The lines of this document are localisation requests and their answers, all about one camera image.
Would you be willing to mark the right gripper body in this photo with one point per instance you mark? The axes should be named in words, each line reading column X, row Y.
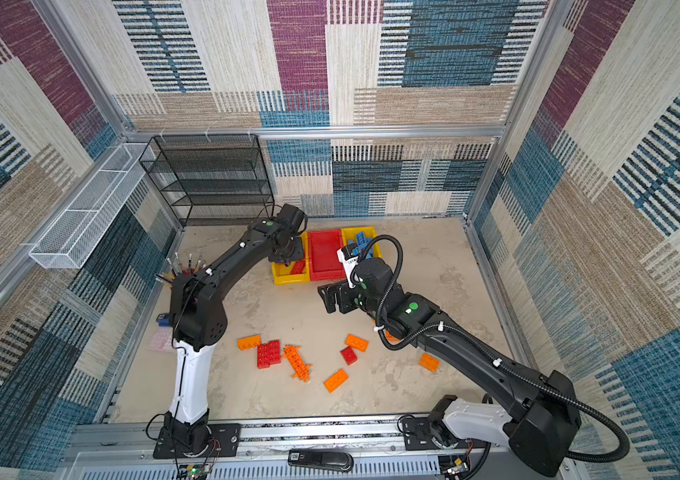
column 339, row 295

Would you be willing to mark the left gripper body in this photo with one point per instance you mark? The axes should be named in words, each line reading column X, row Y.
column 295, row 254

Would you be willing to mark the blue lego brick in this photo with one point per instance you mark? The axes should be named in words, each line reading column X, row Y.
column 360, row 240

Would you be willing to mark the orange lego brick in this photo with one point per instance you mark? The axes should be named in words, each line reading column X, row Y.
column 429, row 363
column 249, row 342
column 357, row 343
column 336, row 380

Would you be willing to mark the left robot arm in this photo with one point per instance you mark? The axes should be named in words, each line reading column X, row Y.
column 199, row 321

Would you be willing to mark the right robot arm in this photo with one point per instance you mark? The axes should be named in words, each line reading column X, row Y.
column 540, row 414

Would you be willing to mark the left yellow plastic bin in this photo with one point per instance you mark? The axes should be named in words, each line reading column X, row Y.
column 281, row 272

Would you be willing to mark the yellow plastic bin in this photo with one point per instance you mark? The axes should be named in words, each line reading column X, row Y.
column 370, row 231
column 281, row 272

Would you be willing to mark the red plastic bin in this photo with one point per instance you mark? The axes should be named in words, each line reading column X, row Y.
column 323, row 260

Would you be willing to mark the right yellow plastic bin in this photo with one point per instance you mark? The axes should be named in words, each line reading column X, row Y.
column 370, row 231

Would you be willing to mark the red metal pencil cup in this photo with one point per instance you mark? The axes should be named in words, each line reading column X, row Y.
column 176, row 267

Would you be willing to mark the blue stapler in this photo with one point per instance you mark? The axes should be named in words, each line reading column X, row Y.
column 164, row 320

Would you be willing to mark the pink calculator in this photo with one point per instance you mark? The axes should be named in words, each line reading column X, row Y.
column 162, row 341

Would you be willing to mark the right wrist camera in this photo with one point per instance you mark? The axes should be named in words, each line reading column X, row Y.
column 349, row 256

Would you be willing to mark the black wire mesh shelf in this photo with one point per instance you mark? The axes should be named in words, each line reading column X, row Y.
column 210, row 180

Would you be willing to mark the black remote on rail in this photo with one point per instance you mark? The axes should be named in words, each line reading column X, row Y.
column 328, row 460

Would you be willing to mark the white wire wall basket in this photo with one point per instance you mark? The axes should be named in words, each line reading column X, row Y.
column 70, row 241

